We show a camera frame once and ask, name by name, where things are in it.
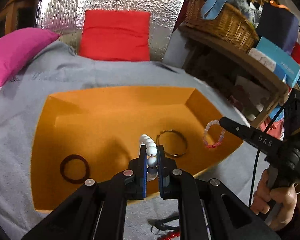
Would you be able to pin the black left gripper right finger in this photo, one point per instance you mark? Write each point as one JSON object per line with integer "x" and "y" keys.
{"x": 165, "y": 172}

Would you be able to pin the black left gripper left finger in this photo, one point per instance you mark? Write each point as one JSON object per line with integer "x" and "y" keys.
{"x": 136, "y": 187}

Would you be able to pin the metal bangle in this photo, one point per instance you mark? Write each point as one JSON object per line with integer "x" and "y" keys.
{"x": 174, "y": 142}

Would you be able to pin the orange cardboard box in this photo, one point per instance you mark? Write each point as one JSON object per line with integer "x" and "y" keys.
{"x": 101, "y": 127}

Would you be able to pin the teal box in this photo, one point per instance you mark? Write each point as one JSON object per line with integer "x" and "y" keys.
{"x": 282, "y": 59}

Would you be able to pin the white patterned box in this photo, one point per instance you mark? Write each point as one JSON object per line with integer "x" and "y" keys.
{"x": 262, "y": 59}

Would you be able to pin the wooden shelf table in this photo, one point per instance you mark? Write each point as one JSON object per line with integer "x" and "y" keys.
{"x": 279, "y": 91}

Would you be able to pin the navy blue fabric bin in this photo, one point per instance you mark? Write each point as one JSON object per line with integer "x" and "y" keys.
{"x": 279, "y": 26}

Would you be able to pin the grey blanket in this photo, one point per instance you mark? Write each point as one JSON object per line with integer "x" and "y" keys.
{"x": 57, "y": 69}

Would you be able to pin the wicker basket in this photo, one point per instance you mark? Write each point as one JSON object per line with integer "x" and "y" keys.
{"x": 230, "y": 25}

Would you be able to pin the red square cushion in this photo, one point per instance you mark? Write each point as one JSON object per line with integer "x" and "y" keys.
{"x": 115, "y": 35}

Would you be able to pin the blue cloth in basket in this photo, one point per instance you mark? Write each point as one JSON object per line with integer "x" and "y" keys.
{"x": 211, "y": 9}

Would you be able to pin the magenta pillow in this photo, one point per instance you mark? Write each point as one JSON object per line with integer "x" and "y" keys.
{"x": 19, "y": 47}

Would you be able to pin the silver insulation foil panel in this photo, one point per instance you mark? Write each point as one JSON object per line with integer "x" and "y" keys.
{"x": 66, "y": 17}

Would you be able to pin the wooden cabinet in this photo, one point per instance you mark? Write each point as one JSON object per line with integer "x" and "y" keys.
{"x": 7, "y": 12}

